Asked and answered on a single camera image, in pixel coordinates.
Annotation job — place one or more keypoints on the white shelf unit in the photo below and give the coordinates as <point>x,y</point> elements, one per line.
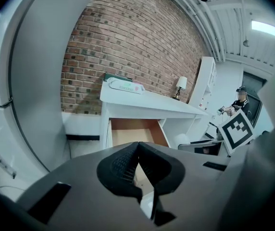
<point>206,80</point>

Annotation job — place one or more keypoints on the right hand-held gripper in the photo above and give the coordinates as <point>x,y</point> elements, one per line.
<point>236,129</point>

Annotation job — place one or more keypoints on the white desk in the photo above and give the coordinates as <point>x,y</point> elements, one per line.
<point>156,102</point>

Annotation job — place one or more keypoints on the green book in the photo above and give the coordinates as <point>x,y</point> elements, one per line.
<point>111,75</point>

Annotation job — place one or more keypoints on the table lamp with white shade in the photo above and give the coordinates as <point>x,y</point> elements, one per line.
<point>182,82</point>

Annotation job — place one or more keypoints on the white ceiling pipes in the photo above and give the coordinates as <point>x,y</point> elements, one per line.
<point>204,20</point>

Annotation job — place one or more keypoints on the white case with label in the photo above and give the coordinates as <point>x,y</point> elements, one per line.
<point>125,85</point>

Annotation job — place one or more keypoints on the rectangular ceiling light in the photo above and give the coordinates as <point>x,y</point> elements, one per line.
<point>267,29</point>

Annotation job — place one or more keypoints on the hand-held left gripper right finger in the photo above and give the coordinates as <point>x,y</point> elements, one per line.
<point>195,184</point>

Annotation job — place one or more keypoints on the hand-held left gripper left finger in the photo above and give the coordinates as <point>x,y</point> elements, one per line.
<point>84,177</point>

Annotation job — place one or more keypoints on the dark door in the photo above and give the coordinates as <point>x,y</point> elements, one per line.
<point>254,85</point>

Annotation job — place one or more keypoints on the wooden desk drawer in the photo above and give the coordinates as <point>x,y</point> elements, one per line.
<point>132,135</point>

